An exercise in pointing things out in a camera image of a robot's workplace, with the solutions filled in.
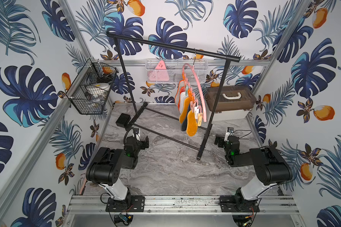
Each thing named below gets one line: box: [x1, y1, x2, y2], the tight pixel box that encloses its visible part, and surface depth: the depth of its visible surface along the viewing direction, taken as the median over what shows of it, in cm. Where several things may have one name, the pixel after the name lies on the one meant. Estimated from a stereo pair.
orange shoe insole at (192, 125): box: [186, 109, 198, 137], surface depth 77 cm
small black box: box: [115, 113, 132, 128], surface depth 109 cm
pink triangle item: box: [148, 60, 170, 82], surface depth 92 cm
